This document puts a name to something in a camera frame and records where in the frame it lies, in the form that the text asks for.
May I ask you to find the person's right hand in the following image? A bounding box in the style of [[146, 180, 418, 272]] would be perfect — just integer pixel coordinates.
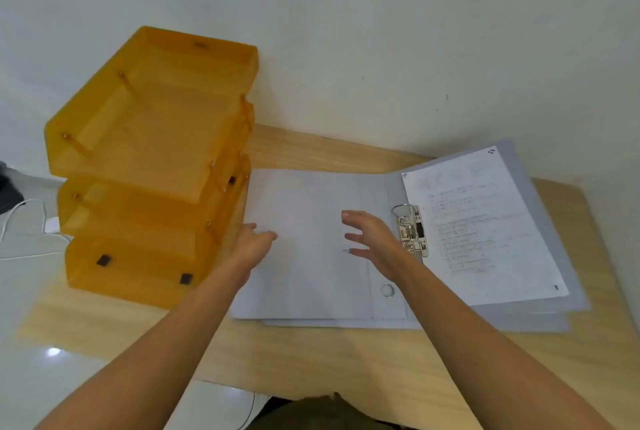
[[341, 210, 416, 283]]

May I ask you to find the person's right forearm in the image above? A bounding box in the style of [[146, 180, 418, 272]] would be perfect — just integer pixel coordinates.
[[389, 257, 616, 430]]

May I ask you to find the white printed paper stack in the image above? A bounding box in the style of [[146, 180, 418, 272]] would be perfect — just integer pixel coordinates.
[[401, 146, 570, 307]]

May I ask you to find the wooden table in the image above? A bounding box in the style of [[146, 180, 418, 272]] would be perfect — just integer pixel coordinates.
[[17, 124, 640, 430]]

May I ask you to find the black object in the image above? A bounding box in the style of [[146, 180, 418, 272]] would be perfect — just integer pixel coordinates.
[[0, 162, 25, 216]]

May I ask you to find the person's left hand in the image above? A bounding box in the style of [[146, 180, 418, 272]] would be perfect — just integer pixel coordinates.
[[223, 223, 278, 285]]

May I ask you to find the person's left forearm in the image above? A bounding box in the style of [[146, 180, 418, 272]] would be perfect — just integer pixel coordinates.
[[35, 264, 251, 430]]

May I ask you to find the orange three-tier document tray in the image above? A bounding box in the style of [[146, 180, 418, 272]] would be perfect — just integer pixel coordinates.
[[43, 26, 259, 309]]

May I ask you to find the white charging cable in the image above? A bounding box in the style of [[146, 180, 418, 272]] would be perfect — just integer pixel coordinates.
[[0, 198, 71, 261]]

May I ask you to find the person's olive clothing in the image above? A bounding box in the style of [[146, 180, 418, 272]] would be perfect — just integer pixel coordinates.
[[247, 392, 417, 430]]

